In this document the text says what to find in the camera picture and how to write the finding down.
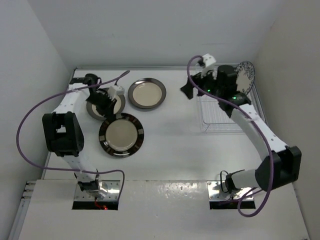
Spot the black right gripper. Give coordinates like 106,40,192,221
180,65,223,100

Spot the dark striped rim plate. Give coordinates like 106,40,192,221
98,112,145,158

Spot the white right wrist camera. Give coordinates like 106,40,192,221
198,53,217,78

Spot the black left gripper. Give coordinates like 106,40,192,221
86,92,117,120

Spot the right metal mounting bracket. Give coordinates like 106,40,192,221
206,180,253,202

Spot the blue floral white plate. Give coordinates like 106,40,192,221
235,61,256,95

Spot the white wire dish rack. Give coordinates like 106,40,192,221
193,62,266,135

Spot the grey rim plate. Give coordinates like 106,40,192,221
86,87,126,121
127,77,167,110

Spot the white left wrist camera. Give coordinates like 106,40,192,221
107,85,125,100

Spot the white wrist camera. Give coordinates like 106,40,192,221
198,53,217,78
107,85,125,100

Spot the metal mounting bracket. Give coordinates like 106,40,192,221
73,180,121,202
206,180,253,202

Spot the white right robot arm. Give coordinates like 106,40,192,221
180,65,302,193

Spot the left metal mounting bracket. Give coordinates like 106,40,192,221
73,180,121,202

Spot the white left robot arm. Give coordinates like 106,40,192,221
42,73,125,199

